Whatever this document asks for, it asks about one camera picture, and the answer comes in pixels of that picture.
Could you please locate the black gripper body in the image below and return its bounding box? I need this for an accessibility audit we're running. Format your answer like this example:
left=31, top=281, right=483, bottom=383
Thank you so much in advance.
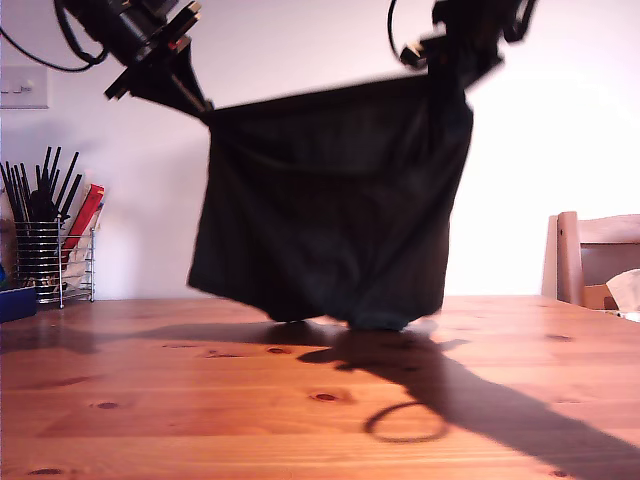
left=103, top=0, right=204, bottom=101

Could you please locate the olive green underwear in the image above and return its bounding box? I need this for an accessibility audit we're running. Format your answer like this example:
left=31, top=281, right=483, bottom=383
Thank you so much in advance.
left=187, top=74, right=475, bottom=332

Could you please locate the black plastic utensil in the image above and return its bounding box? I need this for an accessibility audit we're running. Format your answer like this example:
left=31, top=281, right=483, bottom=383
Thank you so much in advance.
left=25, top=190, right=60, bottom=224

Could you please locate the white paper bag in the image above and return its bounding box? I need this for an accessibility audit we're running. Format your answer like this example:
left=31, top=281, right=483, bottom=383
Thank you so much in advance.
left=62, top=225, right=97, bottom=289

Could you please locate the wooden chair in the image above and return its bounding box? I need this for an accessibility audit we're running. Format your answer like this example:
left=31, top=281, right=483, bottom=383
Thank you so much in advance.
left=541, top=211, right=640, bottom=309

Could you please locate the brown cardboard box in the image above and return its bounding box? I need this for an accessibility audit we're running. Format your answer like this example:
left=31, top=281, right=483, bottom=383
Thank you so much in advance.
left=582, top=283, right=619, bottom=310

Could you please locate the blue box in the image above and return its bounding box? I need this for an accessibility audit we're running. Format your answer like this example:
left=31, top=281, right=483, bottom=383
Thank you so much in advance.
left=0, top=285, right=39, bottom=324

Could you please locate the white tissue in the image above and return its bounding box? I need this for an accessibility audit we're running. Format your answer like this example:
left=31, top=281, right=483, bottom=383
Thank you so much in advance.
left=604, top=268, right=640, bottom=314

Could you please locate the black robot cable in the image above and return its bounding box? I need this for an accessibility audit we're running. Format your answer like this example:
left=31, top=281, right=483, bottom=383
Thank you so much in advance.
left=0, top=27, right=101, bottom=71
left=502, top=0, right=539, bottom=44
left=53, top=0, right=109, bottom=65
left=387, top=0, right=416, bottom=64

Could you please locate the white light switch plate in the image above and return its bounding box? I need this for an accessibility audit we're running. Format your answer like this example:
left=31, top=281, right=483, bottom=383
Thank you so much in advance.
left=0, top=65, right=49, bottom=110

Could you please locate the chrome wire utensil holder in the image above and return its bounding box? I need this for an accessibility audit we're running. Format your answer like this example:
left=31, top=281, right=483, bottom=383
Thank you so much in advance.
left=12, top=215, right=96, bottom=310

